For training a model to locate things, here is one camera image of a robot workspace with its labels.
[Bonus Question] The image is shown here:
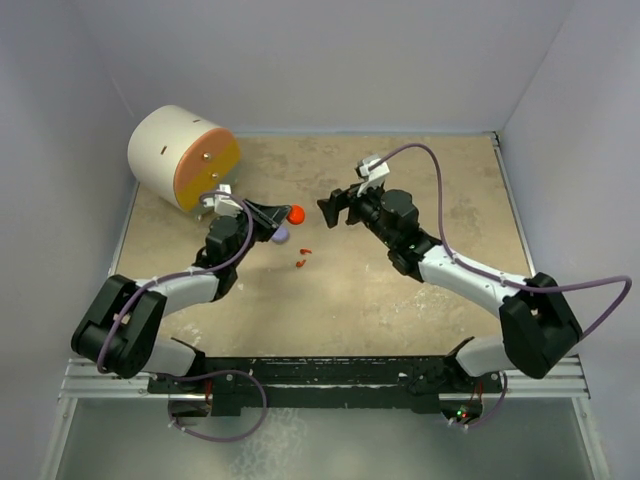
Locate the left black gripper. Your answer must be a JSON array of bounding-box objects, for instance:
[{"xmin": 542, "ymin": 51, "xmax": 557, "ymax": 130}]
[{"xmin": 229, "ymin": 198, "xmax": 290, "ymax": 268}]

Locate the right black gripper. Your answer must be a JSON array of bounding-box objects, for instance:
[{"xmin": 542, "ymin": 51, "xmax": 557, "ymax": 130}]
[{"xmin": 317, "ymin": 178, "xmax": 396, "ymax": 249}]

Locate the purple earbud charging case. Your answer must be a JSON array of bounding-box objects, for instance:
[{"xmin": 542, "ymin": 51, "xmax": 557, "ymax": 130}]
[{"xmin": 271, "ymin": 226, "xmax": 290, "ymax": 245}]

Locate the orange earbud charging case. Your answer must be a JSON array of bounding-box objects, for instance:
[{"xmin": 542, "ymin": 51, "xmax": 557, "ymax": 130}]
[{"xmin": 287, "ymin": 205, "xmax": 306, "ymax": 225}]

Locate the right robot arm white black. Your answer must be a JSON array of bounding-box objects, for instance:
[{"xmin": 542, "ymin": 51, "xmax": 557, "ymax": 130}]
[{"xmin": 317, "ymin": 184, "xmax": 583, "ymax": 391}]

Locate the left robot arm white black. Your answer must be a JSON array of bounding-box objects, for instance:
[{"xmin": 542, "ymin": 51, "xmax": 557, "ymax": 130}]
[{"xmin": 71, "ymin": 201, "xmax": 293, "ymax": 392}]

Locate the round white drawer cabinet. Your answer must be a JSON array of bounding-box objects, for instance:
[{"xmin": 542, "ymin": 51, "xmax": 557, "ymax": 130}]
[{"xmin": 127, "ymin": 105, "xmax": 241, "ymax": 216}]

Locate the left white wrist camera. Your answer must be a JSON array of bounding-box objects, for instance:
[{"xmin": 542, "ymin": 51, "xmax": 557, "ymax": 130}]
[{"xmin": 199, "ymin": 184, "xmax": 242, "ymax": 217}]

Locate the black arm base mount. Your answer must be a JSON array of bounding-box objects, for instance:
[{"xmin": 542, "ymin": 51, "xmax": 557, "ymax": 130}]
[{"xmin": 148, "ymin": 353, "xmax": 502, "ymax": 416}]

